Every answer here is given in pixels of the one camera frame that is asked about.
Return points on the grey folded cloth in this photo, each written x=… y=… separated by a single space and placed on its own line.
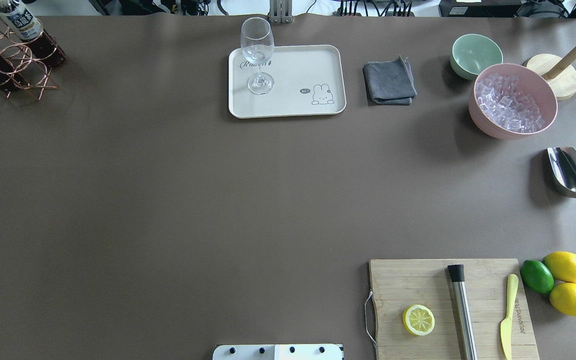
x=390 y=82

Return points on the yellow lemon upper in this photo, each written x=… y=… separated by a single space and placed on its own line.
x=562 y=265

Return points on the steel muddler black tip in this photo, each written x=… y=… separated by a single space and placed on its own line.
x=458 y=281

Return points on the yellow plastic knife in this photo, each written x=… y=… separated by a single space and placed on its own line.
x=505 y=326

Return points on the aluminium frame post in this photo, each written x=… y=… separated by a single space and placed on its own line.
x=280 y=12

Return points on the yellow lemon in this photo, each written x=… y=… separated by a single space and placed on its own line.
x=563 y=298
x=562 y=265

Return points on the pink bowl with ice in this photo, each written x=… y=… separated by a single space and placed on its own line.
x=510 y=101

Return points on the half lemon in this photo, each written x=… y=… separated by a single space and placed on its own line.
x=418 y=320

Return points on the copper wire bottle basket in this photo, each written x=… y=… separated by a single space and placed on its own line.
x=22 y=71

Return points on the wooden cup rack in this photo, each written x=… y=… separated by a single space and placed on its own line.
x=557 y=71

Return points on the green bowl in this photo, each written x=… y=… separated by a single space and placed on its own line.
x=473 y=53

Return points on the green lime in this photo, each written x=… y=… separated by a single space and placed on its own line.
x=537 y=276

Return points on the clear wine glass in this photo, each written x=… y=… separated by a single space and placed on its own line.
x=257 y=46

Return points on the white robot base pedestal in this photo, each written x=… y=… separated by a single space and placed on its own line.
x=302 y=351

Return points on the yellow lemon lower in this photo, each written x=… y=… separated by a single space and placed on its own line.
x=563 y=298

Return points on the cream rabbit tray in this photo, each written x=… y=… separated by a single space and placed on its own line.
x=308 y=82

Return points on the bamboo cutting board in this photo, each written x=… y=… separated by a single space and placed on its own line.
x=397 y=284

